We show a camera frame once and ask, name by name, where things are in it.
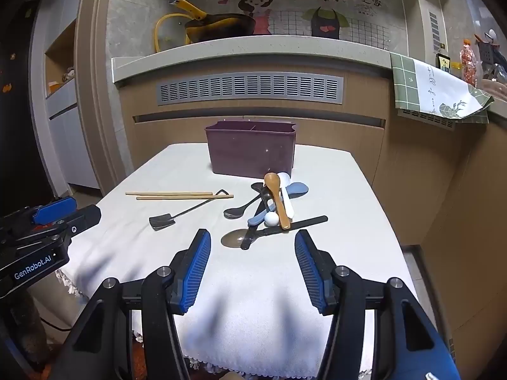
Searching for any black knife block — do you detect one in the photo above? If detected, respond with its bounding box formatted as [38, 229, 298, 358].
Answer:
[474, 34, 499, 81]

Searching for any wooden spoon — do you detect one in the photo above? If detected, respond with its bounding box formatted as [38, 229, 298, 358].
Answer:
[264, 173, 291, 230]

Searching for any yellow rimmed glass lid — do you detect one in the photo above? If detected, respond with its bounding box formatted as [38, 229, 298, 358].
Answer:
[153, 13, 192, 53]

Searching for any white tablecloth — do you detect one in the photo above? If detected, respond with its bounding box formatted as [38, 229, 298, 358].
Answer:
[63, 144, 411, 377]

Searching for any grey ventilation grille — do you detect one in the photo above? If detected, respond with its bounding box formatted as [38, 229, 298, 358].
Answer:
[157, 71, 344, 106]

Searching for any green checked towel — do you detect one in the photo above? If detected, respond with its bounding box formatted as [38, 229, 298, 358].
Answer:
[390, 52, 494, 124]

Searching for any purple utensil caddy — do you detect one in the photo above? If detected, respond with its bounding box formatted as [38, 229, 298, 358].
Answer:
[205, 119, 297, 179]

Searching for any wooden chopstick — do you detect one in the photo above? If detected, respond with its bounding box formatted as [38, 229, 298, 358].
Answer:
[136, 194, 234, 201]
[125, 191, 213, 196]

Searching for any orange snack bag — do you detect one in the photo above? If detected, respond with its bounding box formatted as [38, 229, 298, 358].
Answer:
[460, 39, 477, 87]

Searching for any yellow handled pan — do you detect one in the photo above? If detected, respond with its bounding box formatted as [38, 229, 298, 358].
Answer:
[169, 0, 255, 43]

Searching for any blue ceramic spoon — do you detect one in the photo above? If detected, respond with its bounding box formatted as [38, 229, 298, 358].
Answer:
[247, 182, 309, 226]

